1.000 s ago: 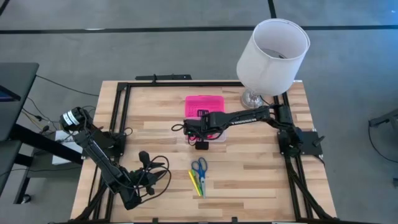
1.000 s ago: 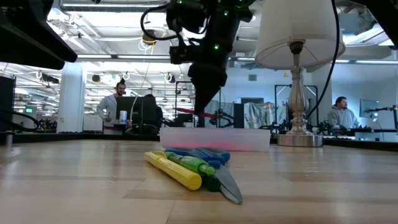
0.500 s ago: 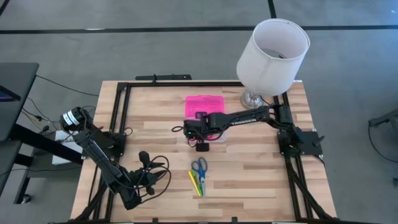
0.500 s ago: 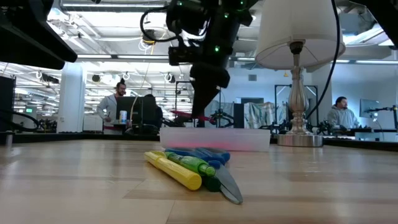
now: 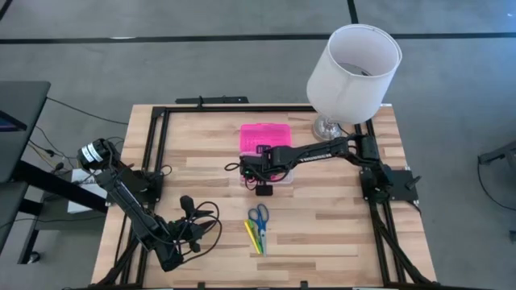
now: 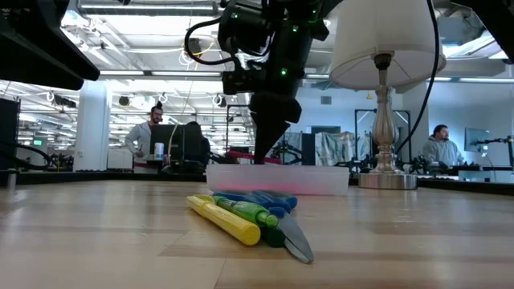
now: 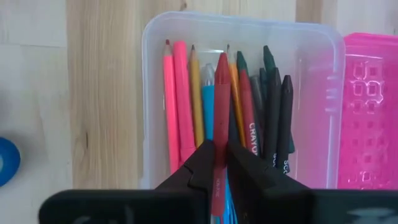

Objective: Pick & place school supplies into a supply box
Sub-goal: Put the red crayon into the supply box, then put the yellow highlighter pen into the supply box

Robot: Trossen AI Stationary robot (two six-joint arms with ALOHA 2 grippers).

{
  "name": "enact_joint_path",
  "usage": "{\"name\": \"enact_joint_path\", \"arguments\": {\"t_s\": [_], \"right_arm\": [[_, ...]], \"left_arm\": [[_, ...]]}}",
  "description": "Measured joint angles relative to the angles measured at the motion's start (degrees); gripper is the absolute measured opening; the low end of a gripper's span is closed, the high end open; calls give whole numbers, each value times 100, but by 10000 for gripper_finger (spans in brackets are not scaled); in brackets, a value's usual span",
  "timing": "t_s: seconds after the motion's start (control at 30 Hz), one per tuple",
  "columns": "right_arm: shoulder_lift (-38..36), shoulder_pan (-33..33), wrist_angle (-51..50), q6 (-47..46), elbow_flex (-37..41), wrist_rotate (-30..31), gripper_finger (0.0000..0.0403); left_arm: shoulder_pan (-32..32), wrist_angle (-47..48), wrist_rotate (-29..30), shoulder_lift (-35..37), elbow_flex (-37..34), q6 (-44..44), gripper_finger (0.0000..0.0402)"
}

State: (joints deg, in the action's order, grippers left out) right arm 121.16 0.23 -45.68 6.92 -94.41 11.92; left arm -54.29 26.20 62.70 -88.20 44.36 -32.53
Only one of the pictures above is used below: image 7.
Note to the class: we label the pink highlighter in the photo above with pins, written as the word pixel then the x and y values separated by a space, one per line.
pixel 183 102

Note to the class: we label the yellow pencil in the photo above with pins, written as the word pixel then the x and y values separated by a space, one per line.
pixel 196 102

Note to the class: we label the red crayon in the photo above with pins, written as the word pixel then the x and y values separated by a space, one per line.
pixel 248 109

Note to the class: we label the large pink marker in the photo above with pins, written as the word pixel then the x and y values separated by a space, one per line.
pixel 222 102

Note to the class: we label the pink colored pencil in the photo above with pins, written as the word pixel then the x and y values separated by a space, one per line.
pixel 171 109

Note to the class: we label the grey crayon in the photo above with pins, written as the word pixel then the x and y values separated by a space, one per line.
pixel 256 96

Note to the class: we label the blue pen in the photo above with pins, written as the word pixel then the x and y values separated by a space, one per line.
pixel 207 109

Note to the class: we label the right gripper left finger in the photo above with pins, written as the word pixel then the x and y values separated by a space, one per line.
pixel 200 168

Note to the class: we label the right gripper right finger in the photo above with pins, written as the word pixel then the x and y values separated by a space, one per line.
pixel 248 180

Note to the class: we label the clear box with pink lid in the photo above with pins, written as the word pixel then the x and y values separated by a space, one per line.
pixel 367 124

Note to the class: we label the black pen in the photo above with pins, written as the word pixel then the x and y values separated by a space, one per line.
pixel 285 124
pixel 273 109

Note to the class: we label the orange pencil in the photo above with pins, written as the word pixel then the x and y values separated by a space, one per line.
pixel 236 93

